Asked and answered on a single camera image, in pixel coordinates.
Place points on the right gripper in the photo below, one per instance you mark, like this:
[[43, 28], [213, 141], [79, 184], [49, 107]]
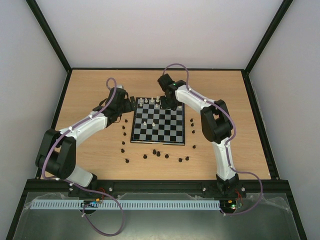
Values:
[[170, 102]]

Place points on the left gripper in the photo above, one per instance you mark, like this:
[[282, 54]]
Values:
[[129, 108]]

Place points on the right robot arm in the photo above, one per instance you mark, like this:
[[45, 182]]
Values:
[[215, 124]]

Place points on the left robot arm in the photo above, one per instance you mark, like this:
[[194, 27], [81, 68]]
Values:
[[57, 152]]

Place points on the black and silver chessboard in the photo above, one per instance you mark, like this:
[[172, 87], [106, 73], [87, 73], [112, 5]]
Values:
[[169, 126]]

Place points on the grey slotted cable duct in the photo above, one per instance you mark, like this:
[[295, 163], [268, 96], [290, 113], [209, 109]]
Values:
[[70, 204]]

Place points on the black aluminium frame rail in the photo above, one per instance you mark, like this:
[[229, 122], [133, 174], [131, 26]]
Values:
[[202, 188]]

